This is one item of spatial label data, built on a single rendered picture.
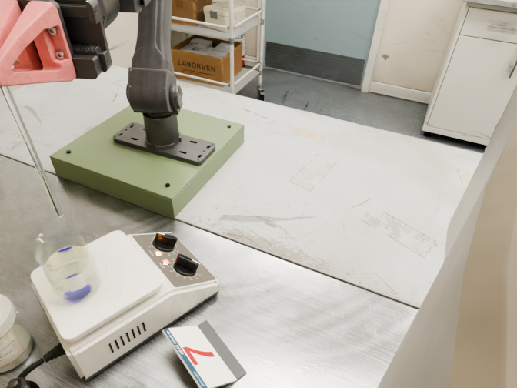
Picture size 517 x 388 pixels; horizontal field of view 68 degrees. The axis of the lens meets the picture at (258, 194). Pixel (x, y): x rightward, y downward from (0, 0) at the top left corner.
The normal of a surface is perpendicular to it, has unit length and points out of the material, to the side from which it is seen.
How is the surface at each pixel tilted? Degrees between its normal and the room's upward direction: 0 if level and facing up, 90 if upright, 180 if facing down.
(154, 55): 53
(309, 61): 90
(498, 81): 90
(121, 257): 0
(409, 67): 90
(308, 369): 0
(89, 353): 90
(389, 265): 0
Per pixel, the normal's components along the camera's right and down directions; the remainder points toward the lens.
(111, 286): 0.04, -0.76
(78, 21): -0.07, 0.67
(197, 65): -0.36, 0.61
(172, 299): 0.66, 0.50
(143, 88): -0.04, 0.06
